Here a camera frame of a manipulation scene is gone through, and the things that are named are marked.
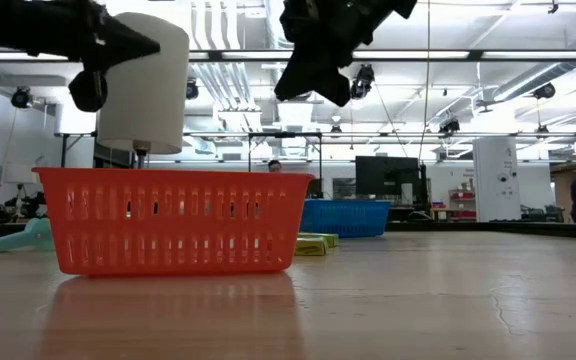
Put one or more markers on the orange plastic basket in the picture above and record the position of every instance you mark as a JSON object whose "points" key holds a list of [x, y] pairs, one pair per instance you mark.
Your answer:
{"points": [[168, 225]]}

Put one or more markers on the long ceiling light bar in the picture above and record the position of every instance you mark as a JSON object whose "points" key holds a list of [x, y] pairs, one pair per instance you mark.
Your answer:
{"points": [[475, 55]]}

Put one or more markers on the blue plastic basket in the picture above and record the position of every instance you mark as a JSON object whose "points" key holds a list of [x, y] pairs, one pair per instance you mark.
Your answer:
{"points": [[345, 217]]}

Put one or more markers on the white pillar cabinet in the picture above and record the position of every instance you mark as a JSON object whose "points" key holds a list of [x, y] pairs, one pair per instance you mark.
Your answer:
{"points": [[495, 175]]}

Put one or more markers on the black background rig frame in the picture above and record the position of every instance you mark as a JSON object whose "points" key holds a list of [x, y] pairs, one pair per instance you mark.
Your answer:
{"points": [[285, 134]]}

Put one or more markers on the black monitor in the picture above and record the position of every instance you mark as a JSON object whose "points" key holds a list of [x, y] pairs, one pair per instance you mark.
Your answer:
{"points": [[388, 175]]}

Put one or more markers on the black track spotlight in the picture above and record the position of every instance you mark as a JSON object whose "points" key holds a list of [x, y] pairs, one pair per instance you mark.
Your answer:
{"points": [[449, 126], [363, 80], [544, 91], [21, 97], [192, 90]]}

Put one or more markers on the dark background equipment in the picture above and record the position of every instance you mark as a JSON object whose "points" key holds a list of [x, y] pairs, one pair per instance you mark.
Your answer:
{"points": [[23, 202]]}

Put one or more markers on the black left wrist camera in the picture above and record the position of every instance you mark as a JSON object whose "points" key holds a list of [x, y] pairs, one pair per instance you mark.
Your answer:
{"points": [[88, 92]]}

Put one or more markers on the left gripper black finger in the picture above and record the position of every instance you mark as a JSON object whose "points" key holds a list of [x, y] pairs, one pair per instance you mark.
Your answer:
{"points": [[123, 37], [123, 56]]}

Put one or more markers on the person's head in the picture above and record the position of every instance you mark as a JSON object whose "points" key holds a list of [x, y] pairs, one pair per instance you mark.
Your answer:
{"points": [[274, 166]]}

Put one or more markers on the light teal staple remover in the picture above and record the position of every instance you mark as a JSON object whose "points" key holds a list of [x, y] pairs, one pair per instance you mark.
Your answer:
{"points": [[23, 237]]}

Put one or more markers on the red storage shelf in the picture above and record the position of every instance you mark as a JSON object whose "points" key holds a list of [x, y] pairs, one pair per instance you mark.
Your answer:
{"points": [[462, 202]]}

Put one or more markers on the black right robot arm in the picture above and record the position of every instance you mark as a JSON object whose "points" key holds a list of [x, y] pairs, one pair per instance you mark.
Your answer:
{"points": [[393, 7]]}

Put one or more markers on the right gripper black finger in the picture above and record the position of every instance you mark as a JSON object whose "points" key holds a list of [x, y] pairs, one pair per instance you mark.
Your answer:
{"points": [[335, 85], [300, 80]]}

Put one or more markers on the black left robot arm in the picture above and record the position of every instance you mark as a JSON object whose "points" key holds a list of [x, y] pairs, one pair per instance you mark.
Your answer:
{"points": [[18, 25]]}

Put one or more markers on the table lamp white shade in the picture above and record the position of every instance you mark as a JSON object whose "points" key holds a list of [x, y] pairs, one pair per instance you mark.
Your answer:
{"points": [[143, 85]]}

